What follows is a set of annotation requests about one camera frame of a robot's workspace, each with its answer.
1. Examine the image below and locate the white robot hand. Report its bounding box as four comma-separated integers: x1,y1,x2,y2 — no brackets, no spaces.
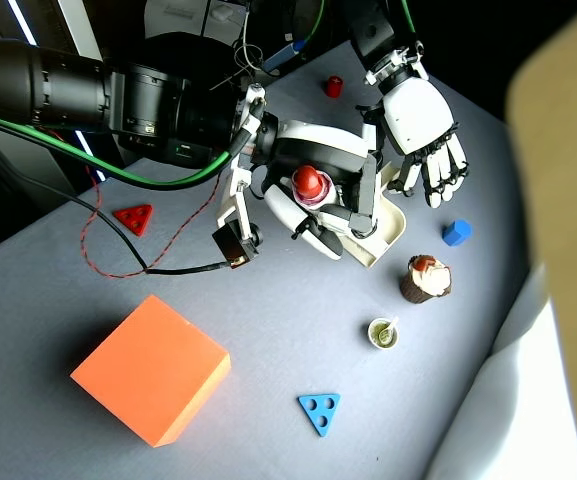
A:
356,74,469,210
251,115,385,261

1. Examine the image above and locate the cream hand broom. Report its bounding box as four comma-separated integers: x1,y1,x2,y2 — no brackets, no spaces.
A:
290,165,337,211

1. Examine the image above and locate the cream plastic dustpan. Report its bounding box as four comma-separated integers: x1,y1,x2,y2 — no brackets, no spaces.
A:
340,164,408,270

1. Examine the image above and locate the grey adapter with blue plug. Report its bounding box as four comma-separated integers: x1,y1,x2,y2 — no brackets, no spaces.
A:
262,38,310,74

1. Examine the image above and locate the small blue block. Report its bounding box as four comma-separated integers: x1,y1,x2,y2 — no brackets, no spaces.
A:
441,218,474,247

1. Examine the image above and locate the toy cupcake with white cream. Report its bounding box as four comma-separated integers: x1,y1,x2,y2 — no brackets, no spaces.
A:
399,253,453,305

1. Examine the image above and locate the tan blurred panel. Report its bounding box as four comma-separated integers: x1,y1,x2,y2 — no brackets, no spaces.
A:
505,0,577,480

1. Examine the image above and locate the red triangle with three holes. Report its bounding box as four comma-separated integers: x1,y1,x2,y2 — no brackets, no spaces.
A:
112,203,154,238

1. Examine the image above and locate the small cup with spoon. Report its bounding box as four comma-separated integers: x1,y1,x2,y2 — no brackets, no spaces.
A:
366,315,401,351

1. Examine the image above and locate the grey tablecloth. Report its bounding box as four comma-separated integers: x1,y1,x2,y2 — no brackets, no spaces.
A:
0,33,552,480

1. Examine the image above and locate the blue triangle with three holes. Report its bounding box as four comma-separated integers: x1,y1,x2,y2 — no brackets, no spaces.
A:
296,392,342,439

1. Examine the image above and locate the large orange block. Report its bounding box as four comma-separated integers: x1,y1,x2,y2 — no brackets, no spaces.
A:
69,293,233,449

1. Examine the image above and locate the white sheet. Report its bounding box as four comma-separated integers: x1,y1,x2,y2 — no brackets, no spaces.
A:
425,269,577,480

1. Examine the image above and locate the thin green cable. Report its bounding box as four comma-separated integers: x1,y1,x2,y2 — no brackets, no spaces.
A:
297,0,327,49
400,0,420,39

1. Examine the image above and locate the thick green cable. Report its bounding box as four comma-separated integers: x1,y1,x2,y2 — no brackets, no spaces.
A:
0,108,264,192

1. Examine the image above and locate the red and black twisted cable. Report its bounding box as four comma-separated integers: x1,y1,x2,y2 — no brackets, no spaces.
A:
80,164,222,280

